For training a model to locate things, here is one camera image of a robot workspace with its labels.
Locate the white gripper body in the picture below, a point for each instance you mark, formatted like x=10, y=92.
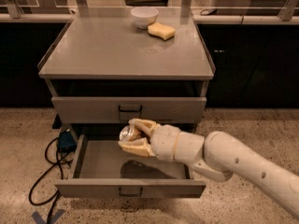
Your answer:
x=163, y=141

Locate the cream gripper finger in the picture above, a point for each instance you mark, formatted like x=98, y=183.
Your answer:
x=140, y=147
x=144, y=126

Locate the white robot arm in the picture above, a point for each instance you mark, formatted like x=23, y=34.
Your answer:
x=217, y=156

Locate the open grey drawer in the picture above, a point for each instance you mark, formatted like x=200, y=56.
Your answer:
x=102, y=170

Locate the grey drawer cabinet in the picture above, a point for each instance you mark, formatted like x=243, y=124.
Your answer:
x=101, y=54

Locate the closed upper grey drawer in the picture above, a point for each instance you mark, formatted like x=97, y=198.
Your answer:
x=119, y=109

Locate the blue power box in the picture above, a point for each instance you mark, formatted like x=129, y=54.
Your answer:
x=66, y=142

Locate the yellow sponge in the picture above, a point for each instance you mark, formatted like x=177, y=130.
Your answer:
x=160, y=30

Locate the white bowl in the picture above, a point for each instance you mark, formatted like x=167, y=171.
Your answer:
x=142, y=17

